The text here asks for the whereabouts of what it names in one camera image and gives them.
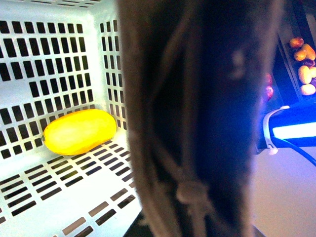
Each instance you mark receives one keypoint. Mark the light teal plastic basket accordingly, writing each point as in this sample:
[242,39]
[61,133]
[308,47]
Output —
[64,159]

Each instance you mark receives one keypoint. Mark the brown basket handle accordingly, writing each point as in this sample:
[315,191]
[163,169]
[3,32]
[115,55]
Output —
[195,81]

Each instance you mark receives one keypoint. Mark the yellow mango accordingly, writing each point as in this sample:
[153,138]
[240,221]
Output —
[79,132]

